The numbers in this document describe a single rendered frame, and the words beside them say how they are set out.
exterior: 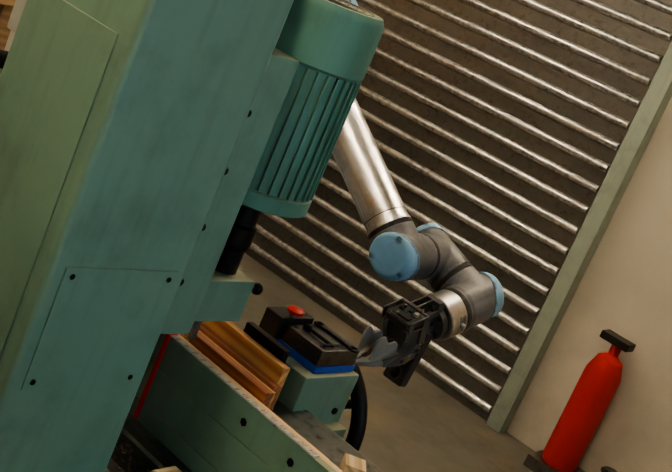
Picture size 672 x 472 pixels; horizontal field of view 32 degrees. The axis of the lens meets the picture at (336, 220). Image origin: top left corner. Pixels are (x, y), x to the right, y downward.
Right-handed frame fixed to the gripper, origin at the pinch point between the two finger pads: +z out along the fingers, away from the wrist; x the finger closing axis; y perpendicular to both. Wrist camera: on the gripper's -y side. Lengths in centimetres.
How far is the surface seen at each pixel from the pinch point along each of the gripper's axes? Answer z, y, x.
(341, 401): 15.3, 5.5, 10.9
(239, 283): 31.2, 27.7, 0.4
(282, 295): -181, -164, -196
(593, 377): -205, -126, -55
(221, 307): 34.3, 24.5, 0.4
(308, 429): 27.6, 8.8, 15.8
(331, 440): 25.7, 8.2, 19.1
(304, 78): 27, 61, 3
